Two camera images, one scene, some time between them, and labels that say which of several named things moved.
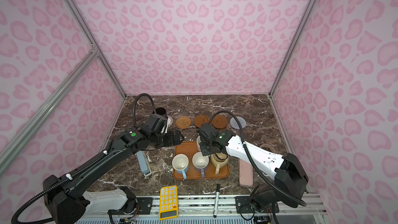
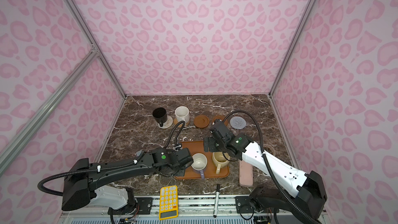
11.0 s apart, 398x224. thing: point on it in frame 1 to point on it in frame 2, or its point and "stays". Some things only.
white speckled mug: (198, 140) to (182, 113)
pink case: (245, 173) stays
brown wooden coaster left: (199, 120) stays
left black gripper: (172, 141) to (182, 173)
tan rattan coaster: (183, 122) stays
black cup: (160, 110) stays
